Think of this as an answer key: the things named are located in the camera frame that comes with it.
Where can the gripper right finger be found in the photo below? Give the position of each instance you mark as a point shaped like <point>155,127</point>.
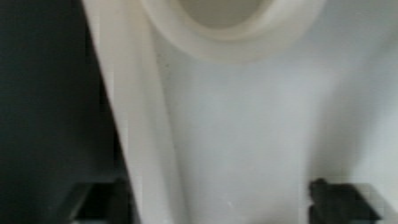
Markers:
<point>340,206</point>

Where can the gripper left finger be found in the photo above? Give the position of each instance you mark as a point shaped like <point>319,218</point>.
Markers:
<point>102,206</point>

